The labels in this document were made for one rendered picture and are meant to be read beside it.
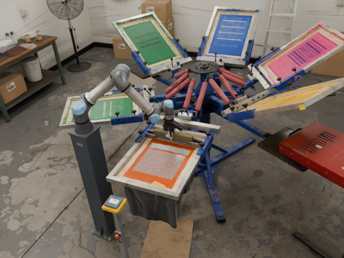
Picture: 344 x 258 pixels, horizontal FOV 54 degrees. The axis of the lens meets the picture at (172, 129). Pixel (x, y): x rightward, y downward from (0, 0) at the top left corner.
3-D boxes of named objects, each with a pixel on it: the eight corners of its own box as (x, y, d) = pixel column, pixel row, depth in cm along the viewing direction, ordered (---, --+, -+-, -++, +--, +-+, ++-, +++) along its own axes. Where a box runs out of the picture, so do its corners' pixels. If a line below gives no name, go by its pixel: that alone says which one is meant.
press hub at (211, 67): (215, 182, 383) (217, 73, 308) (183, 174, 397) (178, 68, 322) (224, 161, 413) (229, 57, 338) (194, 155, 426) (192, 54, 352)
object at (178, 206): (177, 227, 267) (175, 188, 243) (173, 226, 268) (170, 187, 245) (197, 189, 301) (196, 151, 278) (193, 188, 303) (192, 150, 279)
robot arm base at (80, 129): (70, 132, 267) (67, 121, 262) (83, 122, 278) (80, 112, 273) (85, 136, 261) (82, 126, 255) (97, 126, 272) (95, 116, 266)
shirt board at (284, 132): (331, 157, 275) (334, 149, 270) (301, 179, 256) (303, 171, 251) (218, 99, 366) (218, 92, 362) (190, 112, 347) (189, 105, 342)
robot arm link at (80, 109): (71, 123, 259) (67, 108, 252) (77, 114, 271) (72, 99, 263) (87, 123, 259) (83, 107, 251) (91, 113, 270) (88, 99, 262)
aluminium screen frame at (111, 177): (177, 200, 233) (177, 196, 231) (106, 181, 253) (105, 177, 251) (212, 138, 292) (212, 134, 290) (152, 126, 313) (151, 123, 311)
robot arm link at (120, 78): (117, 73, 236) (163, 119, 255) (120, 67, 245) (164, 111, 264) (106, 83, 240) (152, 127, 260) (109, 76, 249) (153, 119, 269)
